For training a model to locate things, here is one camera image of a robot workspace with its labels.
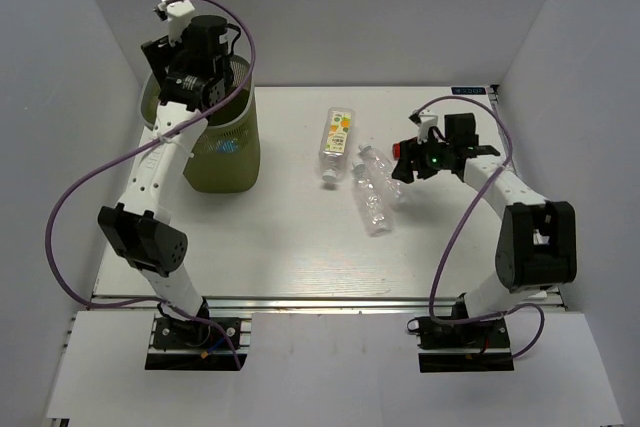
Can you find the olive green mesh bin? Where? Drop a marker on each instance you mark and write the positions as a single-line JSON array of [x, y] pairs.
[[206, 127]]

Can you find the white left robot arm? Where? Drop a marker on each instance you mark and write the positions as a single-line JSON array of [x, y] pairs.
[[139, 231]]

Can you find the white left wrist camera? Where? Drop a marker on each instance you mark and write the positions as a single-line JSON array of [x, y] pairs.
[[178, 14]]

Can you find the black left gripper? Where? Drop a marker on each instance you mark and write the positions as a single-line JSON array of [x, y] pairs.
[[160, 53]]

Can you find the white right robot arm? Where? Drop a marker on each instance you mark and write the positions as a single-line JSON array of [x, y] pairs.
[[536, 248]]

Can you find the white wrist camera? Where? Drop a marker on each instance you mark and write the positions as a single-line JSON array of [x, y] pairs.
[[424, 119], [178, 14]]

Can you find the clear crumpled bottle small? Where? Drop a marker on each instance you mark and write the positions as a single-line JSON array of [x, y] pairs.
[[381, 168]]

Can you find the orange label juice bottle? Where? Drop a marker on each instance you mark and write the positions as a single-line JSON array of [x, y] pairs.
[[335, 144]]

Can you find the clear crumpled bottle large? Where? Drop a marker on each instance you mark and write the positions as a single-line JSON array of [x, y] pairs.
[[369, 203]]

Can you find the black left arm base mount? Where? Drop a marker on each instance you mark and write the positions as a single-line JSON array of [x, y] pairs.
[[194, 347]]

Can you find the red cap clear bottle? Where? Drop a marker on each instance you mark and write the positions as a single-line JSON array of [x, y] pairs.
[[398, 151]]

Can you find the dark blue corner label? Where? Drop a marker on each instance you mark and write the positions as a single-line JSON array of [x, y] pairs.
[[468, 91]]

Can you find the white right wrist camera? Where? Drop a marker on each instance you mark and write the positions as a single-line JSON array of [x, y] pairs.
[[424, 119]]

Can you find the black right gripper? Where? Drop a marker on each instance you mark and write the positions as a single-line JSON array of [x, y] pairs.
[[412, 150]]

